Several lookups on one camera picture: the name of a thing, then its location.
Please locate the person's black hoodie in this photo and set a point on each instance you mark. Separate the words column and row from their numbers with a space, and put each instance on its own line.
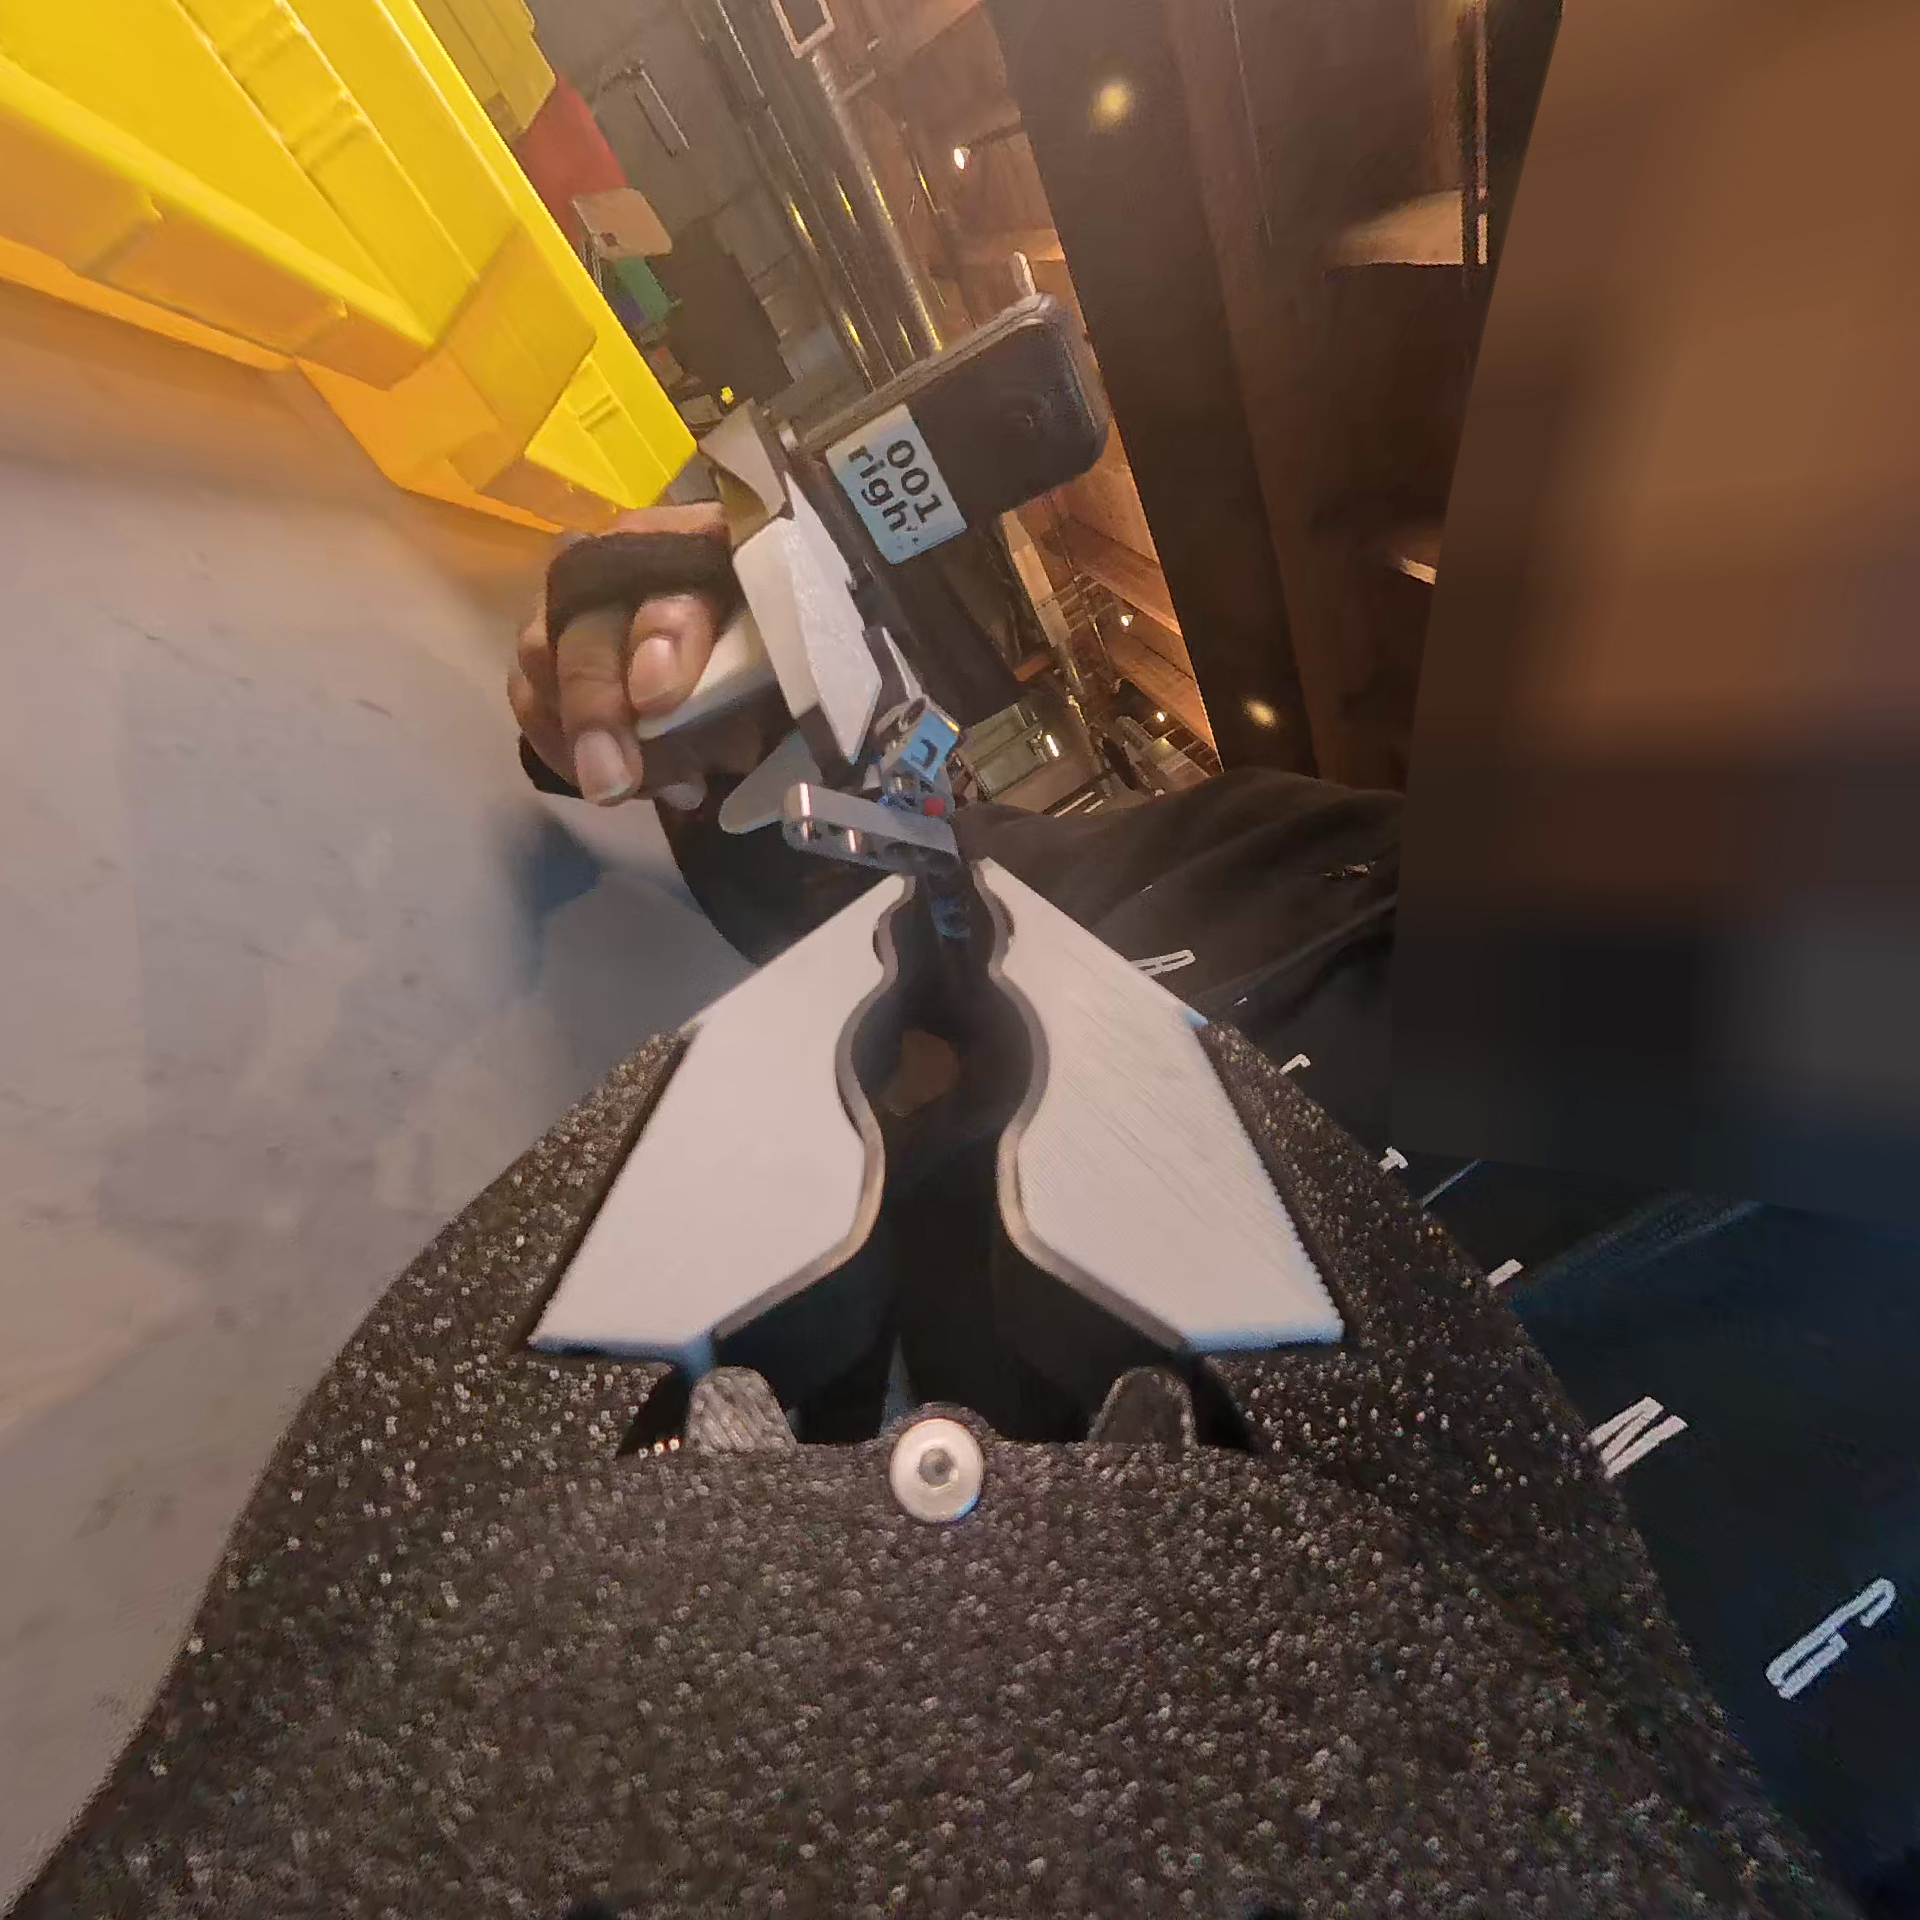
column 1725, row 1425

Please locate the red chair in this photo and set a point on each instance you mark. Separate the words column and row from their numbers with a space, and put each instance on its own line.
column 563, row 149

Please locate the grey brick beam piece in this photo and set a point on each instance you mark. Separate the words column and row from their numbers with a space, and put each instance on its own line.
column 856, row 825

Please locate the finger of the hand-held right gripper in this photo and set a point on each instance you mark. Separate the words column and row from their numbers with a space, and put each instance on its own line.
column 810, row 632

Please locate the grey desk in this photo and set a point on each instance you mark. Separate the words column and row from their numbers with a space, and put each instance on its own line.
column 300, row 900

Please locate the beige chair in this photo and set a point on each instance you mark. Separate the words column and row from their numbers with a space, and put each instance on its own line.
column 623, row 223

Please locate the metal ventilation duct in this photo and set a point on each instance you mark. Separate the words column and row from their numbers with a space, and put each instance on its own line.
column 887, row 226

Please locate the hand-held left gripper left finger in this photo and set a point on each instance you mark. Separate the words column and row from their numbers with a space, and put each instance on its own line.
column 719, row 1186

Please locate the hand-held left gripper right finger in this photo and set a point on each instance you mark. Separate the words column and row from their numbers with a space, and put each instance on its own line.
column 1154, row 1186

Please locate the person's right hand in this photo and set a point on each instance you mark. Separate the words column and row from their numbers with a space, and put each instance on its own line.
column 584, row 691

